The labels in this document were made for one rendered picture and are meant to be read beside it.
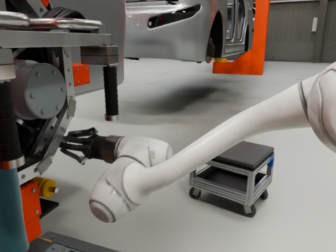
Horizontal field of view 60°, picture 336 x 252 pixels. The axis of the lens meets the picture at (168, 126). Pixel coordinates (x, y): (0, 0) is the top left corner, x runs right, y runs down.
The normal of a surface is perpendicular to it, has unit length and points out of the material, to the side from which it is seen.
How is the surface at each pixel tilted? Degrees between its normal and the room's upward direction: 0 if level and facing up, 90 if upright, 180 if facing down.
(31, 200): 90
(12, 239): 89
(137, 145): 22
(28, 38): 90
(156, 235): 0
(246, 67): 90
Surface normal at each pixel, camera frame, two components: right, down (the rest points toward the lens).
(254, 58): -0.37, 0.26
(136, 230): 0.00, -0.96
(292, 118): -0.52, 0.53
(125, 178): 0.24, -0.45
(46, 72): 0.93, 0.11
